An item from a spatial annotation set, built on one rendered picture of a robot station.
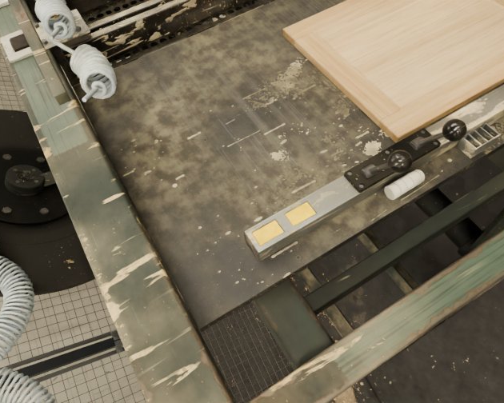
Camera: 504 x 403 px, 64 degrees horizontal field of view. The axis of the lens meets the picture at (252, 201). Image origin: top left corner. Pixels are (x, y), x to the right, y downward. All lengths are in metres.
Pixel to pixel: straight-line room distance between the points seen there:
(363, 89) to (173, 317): 0.65
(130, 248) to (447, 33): 0.91
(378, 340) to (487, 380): 1.92
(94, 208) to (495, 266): 0.67
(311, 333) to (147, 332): 0.28
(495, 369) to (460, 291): 1.81
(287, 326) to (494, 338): 1.81
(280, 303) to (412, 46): 0.70
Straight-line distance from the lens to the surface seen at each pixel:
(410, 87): 1.01
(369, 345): 0.66
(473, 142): 0.94
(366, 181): 0.78
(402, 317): 0.68
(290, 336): 0.74
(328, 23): 1.15
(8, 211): 1.37
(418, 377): 2.74
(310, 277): 1.89
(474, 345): 2.51
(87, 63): 0.82
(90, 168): 0.80
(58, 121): 0.91
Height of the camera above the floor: 2.15
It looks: 41 degrees down
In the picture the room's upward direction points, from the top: 98 degrees counter-clockwise
